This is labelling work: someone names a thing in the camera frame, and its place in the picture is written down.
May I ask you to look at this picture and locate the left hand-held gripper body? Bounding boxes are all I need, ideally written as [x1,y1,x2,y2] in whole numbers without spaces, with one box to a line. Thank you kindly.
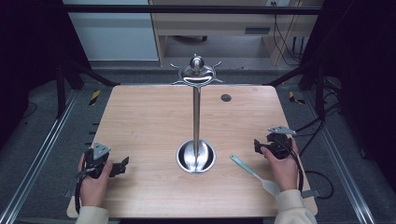
[83,141,112,180]

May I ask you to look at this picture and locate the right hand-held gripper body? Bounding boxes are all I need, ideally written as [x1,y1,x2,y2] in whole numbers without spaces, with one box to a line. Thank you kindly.
[264,125,298,161]

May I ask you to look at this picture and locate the person's right hand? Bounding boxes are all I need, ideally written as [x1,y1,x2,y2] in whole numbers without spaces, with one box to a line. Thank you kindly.
[260,137,300,193]

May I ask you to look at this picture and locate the person's left hand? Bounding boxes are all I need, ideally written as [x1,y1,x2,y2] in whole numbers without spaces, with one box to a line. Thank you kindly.
[77,153,114,208]

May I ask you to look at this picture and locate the yellow black striped tape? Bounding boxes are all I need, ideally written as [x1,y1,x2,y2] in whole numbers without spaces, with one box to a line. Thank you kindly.
[288,91,306,105]
[88,89,102,106]

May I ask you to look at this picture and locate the steel utensil stand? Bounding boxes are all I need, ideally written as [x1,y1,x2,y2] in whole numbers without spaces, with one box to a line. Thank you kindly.
[169,53,225,175]

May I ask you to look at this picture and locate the black metal stand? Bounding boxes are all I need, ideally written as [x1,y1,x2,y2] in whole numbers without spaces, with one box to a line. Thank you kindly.
[264,59,328,120]
[55,59,120,119]

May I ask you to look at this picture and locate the white cabinet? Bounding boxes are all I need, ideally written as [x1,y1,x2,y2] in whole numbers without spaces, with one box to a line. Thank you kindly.
[62,0,160,63]

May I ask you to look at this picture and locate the teal handled spatula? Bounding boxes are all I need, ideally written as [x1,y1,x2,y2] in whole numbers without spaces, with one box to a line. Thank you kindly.
[229,154,281,198]

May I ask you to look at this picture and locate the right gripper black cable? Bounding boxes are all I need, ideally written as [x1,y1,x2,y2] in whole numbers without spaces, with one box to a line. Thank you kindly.
[275,139,335,201]

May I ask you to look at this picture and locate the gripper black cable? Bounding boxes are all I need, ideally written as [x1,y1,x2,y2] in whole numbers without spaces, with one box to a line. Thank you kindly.
[275,139,335,201]
[74,167,95,216]

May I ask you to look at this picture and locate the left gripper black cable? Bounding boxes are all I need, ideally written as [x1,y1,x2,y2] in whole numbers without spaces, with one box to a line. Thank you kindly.
[74,167,95,216]

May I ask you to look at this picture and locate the grey table bracket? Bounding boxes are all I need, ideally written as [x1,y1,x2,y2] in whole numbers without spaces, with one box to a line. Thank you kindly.
[301,189,322,200]

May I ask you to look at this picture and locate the aluminium floor rail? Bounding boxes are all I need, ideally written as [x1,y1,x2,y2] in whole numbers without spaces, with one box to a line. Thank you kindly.
[0,90,80,224]
[303,91,377,224]

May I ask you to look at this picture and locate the hanging black cables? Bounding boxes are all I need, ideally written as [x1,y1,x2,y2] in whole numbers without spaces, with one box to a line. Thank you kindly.
[272,1,307,67]

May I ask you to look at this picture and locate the black frame crossbar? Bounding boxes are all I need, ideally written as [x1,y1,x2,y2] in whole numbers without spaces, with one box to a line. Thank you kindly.
[60,4,323,16]

